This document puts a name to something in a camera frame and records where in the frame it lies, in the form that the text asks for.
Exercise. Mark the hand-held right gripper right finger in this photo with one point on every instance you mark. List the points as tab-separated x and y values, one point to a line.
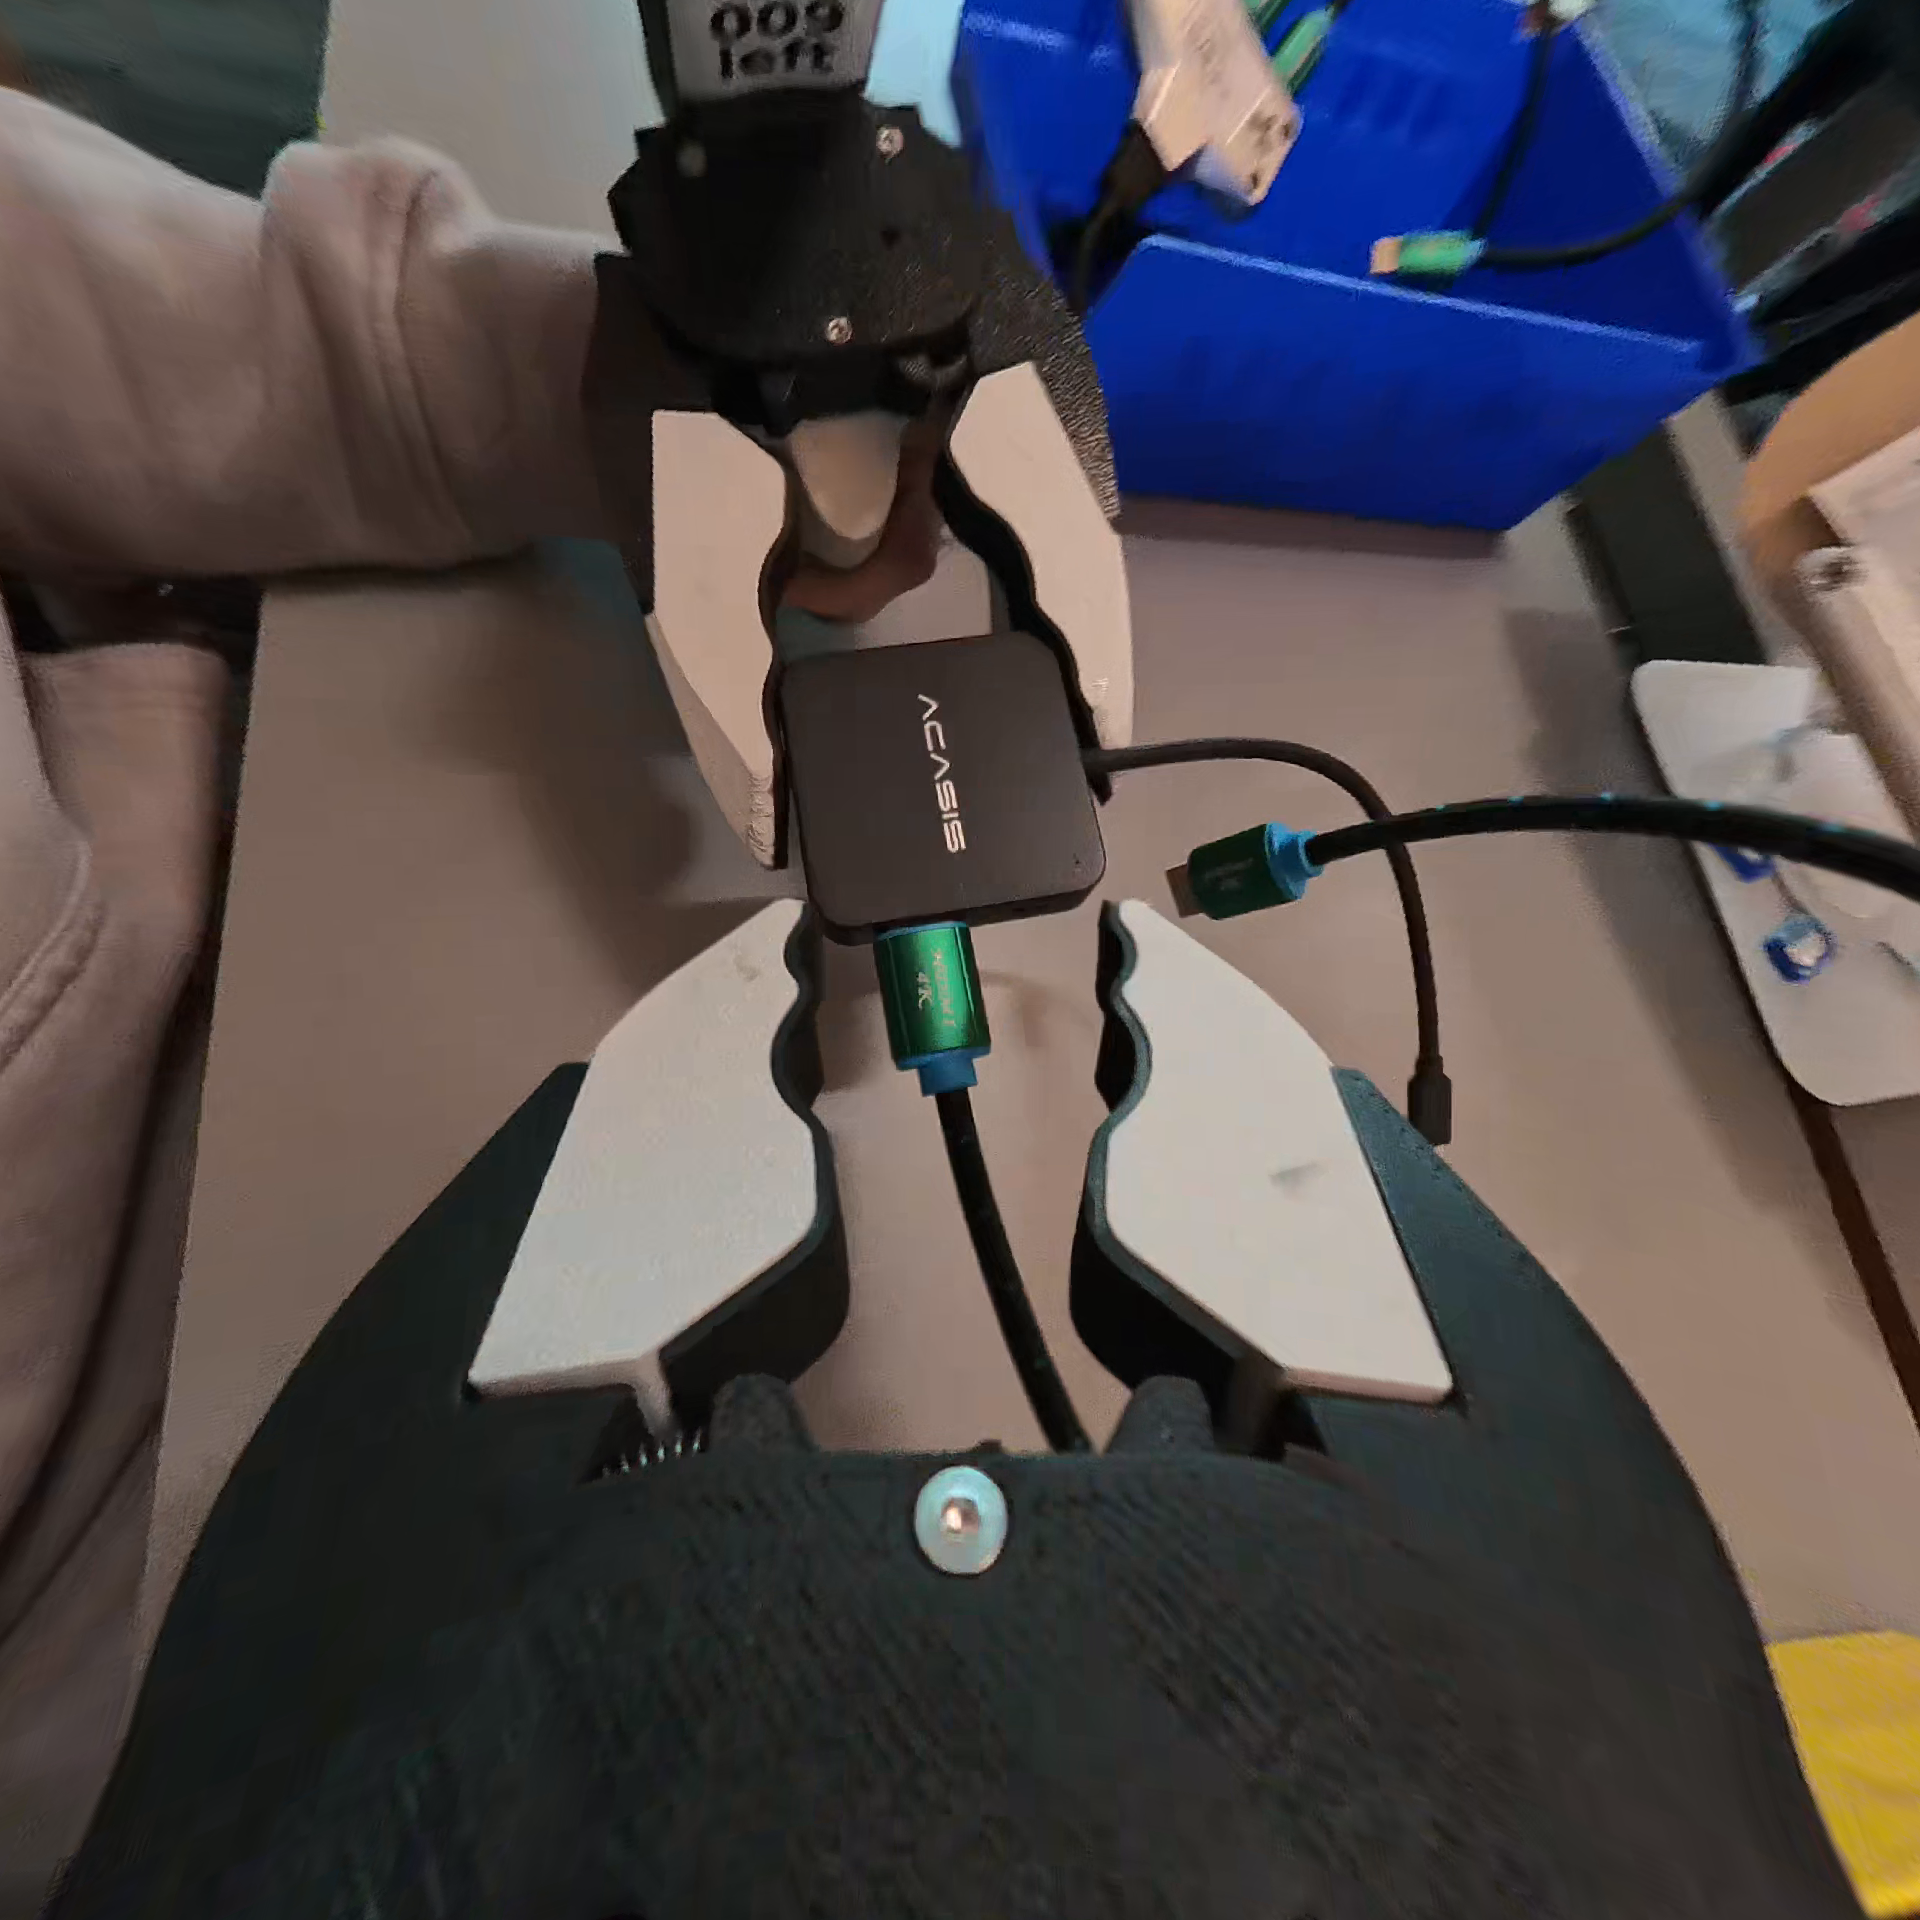
1260	1200

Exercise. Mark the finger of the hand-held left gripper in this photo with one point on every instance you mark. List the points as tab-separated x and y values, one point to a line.
704	599
1064	585

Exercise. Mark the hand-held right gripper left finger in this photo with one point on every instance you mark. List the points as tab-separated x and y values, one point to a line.
673	1185

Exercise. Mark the black usb hub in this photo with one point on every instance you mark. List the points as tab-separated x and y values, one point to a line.
900	780

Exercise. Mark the person's left forearm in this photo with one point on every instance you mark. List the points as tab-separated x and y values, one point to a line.
224	344

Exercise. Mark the blue plastic bin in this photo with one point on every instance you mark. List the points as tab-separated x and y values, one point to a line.
1350	391

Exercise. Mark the small blue clip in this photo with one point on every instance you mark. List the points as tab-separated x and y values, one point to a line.
1743	866
1799	948

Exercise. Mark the person's arm in beige sleeve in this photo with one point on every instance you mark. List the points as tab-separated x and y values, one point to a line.
75	1051

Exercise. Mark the white tray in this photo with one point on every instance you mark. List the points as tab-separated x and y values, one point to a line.
1695	749

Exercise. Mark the brown cardboard box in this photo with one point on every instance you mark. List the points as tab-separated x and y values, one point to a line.
1785	480

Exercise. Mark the yellow plastic bin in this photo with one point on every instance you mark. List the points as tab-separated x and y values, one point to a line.
1851	1771

